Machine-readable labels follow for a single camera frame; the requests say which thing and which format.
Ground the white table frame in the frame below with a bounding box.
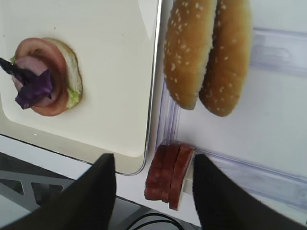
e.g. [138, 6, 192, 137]
[0, 134, 202, 230]

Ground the sesame bun top front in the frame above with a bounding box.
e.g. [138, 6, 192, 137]
[163, 0, 217, 110]

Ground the lettuce leaf on burger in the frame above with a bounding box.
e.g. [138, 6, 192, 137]
[67, 88, 81, 109]

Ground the sesame bun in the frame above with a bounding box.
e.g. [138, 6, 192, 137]
[163, 0, 217, 110]
[199, 0, 253, 117]

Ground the clear holder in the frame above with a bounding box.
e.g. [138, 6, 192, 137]
[250, 27, 307, 77]
[195, 148, 307, 210]

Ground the sesame bun top rear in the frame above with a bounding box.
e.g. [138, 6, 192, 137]
[199, 0, 253, 117]

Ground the bottom bun on tray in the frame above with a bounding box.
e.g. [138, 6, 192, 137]
[43, 37, 83, 100]

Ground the right upper clear holder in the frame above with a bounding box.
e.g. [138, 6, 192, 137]
[250, 27, 307, 77]

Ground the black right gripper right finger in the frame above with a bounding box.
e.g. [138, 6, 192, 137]
[192, 154, 306, 230]

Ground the right lower clear holder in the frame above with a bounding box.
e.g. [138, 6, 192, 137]
[195, 148, 307, 210]

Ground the lower tomato slice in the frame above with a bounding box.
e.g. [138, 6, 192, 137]
[15, 37, 78, 116]

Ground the black camera cable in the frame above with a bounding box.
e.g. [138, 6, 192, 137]
[124, 212, 185, 230]

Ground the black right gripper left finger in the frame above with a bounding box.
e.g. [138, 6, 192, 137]
[3, 153, 117, 230]

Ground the pink ham slice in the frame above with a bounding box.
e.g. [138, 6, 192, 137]
[13, 56, 63, 109]

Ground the cream metal tray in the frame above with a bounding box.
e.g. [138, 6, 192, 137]
[0, 0, 162, 175]

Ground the stack of meat patties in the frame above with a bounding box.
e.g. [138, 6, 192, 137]
[144, 143, 194, 210]

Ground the right clear acrylic rail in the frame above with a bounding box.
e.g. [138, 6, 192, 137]
[156, 81, 181, 148]

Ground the purple cabbage piece on burger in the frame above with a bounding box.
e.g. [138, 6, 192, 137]
[0, 56, 54, 109]

